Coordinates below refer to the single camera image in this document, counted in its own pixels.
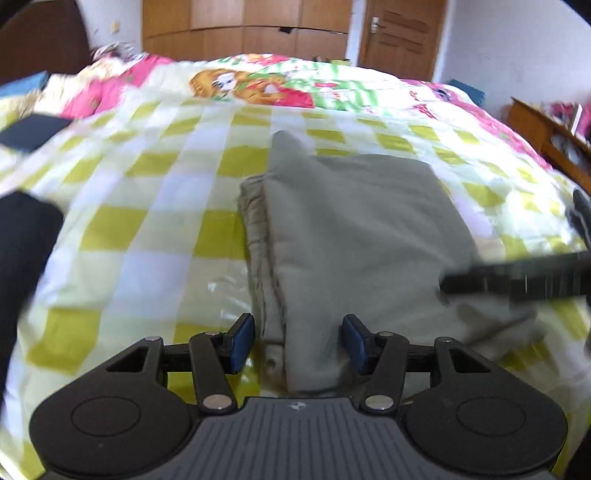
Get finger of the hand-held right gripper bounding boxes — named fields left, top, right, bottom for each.
left=566, top=188, right=591, bottom=251
left=438, top=251, right=591, bottom=304

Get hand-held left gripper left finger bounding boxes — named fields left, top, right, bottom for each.
left=105, top=313, right=256, bottom=413

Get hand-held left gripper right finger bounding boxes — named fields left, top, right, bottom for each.
left=342, top=314, right=492, bottom=413

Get grey pants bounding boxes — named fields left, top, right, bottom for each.
left=238, top=130, right=539, bottom=396

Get wooden cabinet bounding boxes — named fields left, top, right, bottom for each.
left=508, top=96, right=591, bottom=195

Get checked cartoon print blanket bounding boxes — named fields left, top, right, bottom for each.
left=0, top=53, right=591, bottom=480

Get blue foam mat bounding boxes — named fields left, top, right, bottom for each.
left=444, top=78, right=487, bottom=108

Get person's black trouser leg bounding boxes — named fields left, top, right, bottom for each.
left=0, top=191, right=65, bottom=386

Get wooden door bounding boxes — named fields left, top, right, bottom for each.
left=358, top=0, right=448, bottom=84

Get dark blue folded cloth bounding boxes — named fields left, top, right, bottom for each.
left=0, top=114, right=73, bottom=154

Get wooden wardrobe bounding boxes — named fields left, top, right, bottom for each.
left=142, top=0, right=354, bottom=64

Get blue pillow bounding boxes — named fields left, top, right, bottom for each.
left=0, top=71, right=50, bottom=99

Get dark wooden headboard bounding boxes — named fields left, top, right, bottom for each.
left=0, top=0, right=91, bottom=86

